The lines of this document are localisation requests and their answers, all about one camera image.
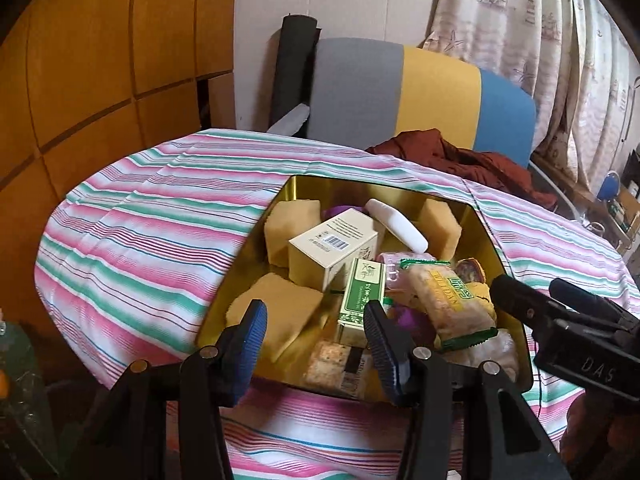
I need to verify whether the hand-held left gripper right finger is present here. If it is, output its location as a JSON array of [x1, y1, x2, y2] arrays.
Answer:
[[364, 302, 571, 480]]

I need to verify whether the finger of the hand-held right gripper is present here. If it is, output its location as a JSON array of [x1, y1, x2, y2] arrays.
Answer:
[[489, 275, 571, 333], [550, 278, 640, 331]]

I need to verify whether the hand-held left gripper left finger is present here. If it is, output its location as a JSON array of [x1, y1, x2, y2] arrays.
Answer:
[[75, 300, 268, 480]]

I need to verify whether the clear plastic bubble bag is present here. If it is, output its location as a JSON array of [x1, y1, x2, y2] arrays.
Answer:
[[377, 252, 417, 292], [464, 329, 522, 387]]

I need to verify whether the green snack packet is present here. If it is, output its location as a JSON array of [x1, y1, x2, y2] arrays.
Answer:
[[399, 258, 499, 354], [302, 340, 374, 402]]

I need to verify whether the small green box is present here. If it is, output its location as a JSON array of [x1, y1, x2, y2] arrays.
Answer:
[[335, 258, 387, 349]]

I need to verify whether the golden tin box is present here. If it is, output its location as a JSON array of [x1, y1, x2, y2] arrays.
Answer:
[[195, 175, 534, 404]]

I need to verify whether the cream cardboard box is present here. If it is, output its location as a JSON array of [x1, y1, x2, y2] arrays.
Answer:
[[287, 208, 380, 294]]

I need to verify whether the white foam block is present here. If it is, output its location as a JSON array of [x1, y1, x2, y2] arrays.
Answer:
[[363, 198, 430, 254]]

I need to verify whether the person's right hand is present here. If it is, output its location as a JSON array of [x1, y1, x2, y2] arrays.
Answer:
[[559, 394, 640, 480]]

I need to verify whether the striped tablecloth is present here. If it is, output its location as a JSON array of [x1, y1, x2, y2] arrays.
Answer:
[[32, 127, 634, 480]]

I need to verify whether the brown jacket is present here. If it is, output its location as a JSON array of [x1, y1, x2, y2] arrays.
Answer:
[[365, 129, 559, 212]]

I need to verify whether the green plastic bottle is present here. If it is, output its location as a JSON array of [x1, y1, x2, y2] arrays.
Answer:
[[0, 317, 58, 480]]

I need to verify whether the grey yellow blue chair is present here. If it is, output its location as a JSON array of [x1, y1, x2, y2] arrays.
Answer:
[[267, 37, 587, 222]]

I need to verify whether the patterned curtain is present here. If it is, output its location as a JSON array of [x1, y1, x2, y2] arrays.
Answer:
[[417, 0, 640, 197]]

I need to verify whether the black rolled mat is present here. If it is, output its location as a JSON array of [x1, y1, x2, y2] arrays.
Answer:
[[270, 13, 321, 129]]

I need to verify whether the wooden wardrobe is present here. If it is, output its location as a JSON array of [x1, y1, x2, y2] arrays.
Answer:
[[0, 0, 237, 343]]

